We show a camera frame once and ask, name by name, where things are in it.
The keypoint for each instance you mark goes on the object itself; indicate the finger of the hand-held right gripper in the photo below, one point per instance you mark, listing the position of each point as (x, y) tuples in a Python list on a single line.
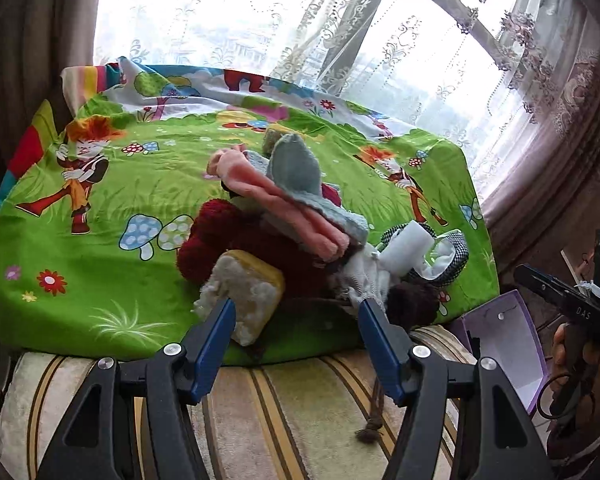
[(535, 280)]

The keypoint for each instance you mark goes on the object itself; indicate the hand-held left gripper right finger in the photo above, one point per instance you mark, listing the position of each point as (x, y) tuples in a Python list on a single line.
[(380, 345)]

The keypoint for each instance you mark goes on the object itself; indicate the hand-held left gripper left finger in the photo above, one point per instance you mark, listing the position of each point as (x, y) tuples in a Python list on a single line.
[(215, 340)]

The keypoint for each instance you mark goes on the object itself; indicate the dark brown fuzzy sock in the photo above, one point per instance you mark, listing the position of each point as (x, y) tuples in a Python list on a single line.
[(412, 307)]

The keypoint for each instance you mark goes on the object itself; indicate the yellow sponge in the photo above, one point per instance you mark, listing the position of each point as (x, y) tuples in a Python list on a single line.
[(250, 285)]

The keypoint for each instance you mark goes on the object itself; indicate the purple cardboard box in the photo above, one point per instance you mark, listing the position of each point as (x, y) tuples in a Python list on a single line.
[(505, 340)]

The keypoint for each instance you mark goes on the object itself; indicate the purple white knitted sock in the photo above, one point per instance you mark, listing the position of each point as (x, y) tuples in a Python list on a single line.
[(365, 275)]

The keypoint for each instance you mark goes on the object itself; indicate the checkered face mask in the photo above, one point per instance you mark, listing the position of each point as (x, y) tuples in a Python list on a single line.
[(455, 260)]

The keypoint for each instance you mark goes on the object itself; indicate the white sponge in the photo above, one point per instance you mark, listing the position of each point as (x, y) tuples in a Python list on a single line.
[(405, 250)]

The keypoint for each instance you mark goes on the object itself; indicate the red fluffy glove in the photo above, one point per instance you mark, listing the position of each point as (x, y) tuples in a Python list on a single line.
[(215, 240)]

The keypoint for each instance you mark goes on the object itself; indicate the pink fleece cloth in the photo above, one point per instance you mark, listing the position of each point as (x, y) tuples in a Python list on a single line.
[(290, 210)]

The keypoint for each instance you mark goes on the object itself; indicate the red white patterned cloth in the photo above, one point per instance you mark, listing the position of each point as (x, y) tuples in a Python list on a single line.
[(331, 193)]

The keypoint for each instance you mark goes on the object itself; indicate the tan fuzzy cloth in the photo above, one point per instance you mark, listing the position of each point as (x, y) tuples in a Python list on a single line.
[(275, 140)]

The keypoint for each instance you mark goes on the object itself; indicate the person's right forearm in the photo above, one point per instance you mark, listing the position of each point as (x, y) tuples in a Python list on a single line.
[(585, 440)]

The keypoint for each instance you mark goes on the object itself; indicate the person's right hand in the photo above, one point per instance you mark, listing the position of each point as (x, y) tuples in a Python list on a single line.
[(558, 350)]

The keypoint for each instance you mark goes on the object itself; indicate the striped beige sofa cover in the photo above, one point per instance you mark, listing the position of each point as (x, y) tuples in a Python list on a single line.
[(280, 410)]

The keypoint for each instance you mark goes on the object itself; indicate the pink damask curtain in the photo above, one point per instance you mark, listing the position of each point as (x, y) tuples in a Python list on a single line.
[(570, 185)]

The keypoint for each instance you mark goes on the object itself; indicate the green cartoon printed blanket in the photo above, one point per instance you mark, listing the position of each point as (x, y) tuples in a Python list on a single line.
[(130, 185)]

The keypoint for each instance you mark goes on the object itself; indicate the white lace curtain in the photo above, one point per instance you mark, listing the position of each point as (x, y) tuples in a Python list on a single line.
[(230, 10)]

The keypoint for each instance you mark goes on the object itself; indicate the plain brown curtain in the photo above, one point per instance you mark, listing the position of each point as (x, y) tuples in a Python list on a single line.
[(30, 60)]

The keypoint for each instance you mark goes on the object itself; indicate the grey window frame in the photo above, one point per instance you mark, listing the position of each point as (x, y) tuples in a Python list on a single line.
[(360, 25)]

